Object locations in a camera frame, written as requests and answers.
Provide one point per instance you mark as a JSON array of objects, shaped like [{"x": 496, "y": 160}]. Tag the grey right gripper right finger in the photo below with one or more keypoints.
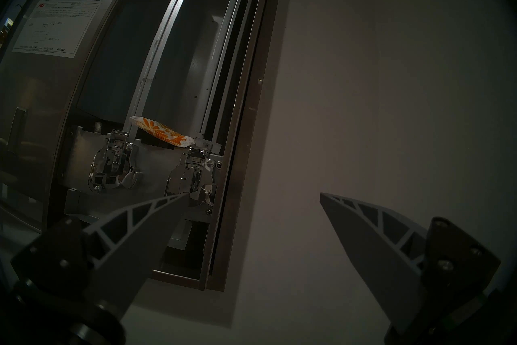
[{"x": 383, "y": 263}]

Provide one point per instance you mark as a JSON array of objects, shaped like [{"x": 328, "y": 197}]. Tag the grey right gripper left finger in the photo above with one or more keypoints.
[{"x": 121, "y": 263}]

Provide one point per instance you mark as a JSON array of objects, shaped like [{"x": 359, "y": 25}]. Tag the stainless steel dispenser cabinet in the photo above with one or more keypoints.
[{"x": 242, "y": 105}]

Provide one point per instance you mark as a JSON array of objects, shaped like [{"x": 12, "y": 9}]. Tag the chrome pad dispensing mechanism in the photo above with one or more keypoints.
[{"x": 115, "y": 162}]

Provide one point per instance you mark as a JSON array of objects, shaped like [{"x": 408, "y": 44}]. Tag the orange white pad packet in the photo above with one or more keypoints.
[{"x": 161, "y": 130}]

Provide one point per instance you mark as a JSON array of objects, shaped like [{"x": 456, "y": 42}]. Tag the white instruction sheet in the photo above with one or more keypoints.
[{"x": 60, "y": 12}]

